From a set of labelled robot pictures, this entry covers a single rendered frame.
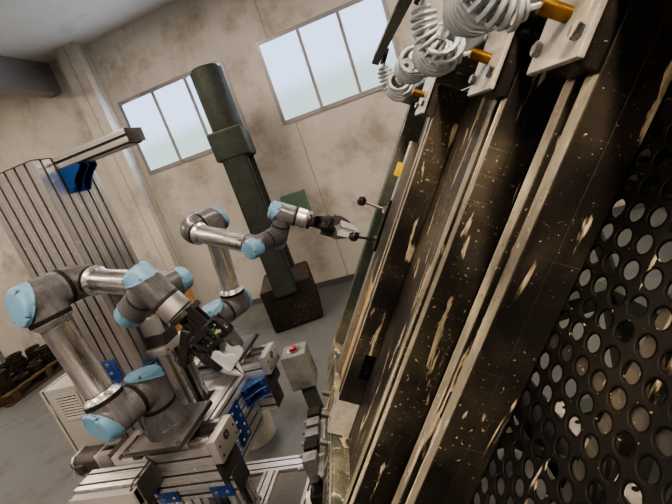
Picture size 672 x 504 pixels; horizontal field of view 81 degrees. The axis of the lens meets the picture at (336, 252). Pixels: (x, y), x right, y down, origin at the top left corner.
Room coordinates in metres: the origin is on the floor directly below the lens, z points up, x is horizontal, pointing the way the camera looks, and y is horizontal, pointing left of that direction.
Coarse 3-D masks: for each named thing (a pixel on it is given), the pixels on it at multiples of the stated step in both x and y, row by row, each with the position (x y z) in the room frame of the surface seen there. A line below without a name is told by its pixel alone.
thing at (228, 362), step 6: (216, 354) 0.89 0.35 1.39; (222, 354) 0.89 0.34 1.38; (228, 354) 0.88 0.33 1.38; (234, 354) 0.88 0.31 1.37; (216, 360) 0.89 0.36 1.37; (222, 360) 0.89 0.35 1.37; (228, 360) 0.88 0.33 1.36; (234, 360) 0.88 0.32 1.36; (222, 366) 0.88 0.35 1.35; (228, 366) 0.89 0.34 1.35; (228, 372) 0.88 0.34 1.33; (234, 372) 0.89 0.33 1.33; (240, 372) 0.90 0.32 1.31
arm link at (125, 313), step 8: (120, 304) 0.95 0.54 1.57; (128, 304) 0.93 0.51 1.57; (120, 312) 0.95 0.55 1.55; (128, 312) 0.94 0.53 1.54; (136, 312) 0.93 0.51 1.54; (144, 312) 0.94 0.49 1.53; (152, 312) 0.99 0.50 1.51; (120, 320) 0.96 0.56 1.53; (128, 320) 0.95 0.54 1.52; (136, 320) 0.96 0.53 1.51; (144, 320) 0.99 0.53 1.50
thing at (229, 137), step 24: (192, 72) 4.42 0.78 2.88; (216, 72) 4.42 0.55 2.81; (216, 96) 4.38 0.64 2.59; (216, 120) 4.38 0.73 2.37; (240, 120) 4.51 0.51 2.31; (216, 144) 4.10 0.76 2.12; (240, 144) 4.11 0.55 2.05; (240, 168) 4.11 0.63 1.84; (240, 192) 4.10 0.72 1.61; (264, 192) 4.81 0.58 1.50; (264, 216) 4.10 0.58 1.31; (264, 264) 4.09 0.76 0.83; (288, 264) 4.16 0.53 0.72; (264, 288) 4.29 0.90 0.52; (288, 288) 4.08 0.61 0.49; (312, 288) 4.18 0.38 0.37; (288, 312) 4.16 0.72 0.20; (312, 312) 4.17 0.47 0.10
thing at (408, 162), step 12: (408, 156) 1.42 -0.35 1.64; (408, 168) 1.42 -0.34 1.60; (396, 192) 1.42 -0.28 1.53; (396, 204) 1.43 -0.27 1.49; (384, 228) 1.43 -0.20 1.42; (384, 240) 1.43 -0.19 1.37; (372, 264) 1.44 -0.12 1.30; (372, 276) 1.44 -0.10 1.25; (360, 300) 1.45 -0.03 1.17; (360, 312) 1.45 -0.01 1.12; (348, 336) 1.45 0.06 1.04; (348, 348) 1.46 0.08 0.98
